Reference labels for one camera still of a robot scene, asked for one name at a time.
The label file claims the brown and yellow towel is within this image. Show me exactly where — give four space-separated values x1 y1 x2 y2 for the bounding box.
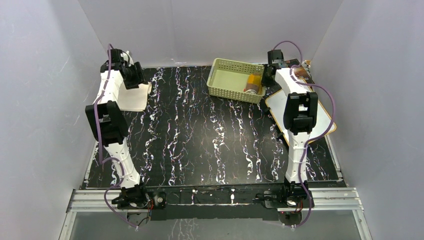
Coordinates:
243 73 262 95

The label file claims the light green plastic basket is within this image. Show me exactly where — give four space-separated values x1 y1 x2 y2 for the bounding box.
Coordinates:
206 58 266 104

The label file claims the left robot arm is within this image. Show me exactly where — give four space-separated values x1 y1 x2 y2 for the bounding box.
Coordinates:
85 46 151 209

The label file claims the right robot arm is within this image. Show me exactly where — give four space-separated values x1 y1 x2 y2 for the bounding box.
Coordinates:
262 49 318 209

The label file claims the cream white towel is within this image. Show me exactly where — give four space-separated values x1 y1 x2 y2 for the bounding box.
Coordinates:
117 82 152 112

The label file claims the dark cover book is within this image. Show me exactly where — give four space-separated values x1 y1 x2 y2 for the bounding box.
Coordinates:
285 59 315 84

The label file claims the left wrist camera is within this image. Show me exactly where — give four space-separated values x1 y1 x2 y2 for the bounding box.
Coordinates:
122 50 134 66

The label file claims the whiteboard with wooden frame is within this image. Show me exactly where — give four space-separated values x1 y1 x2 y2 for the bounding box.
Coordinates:
265 90 331 144

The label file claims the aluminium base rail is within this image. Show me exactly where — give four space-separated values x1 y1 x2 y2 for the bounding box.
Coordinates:
67 187 363 213

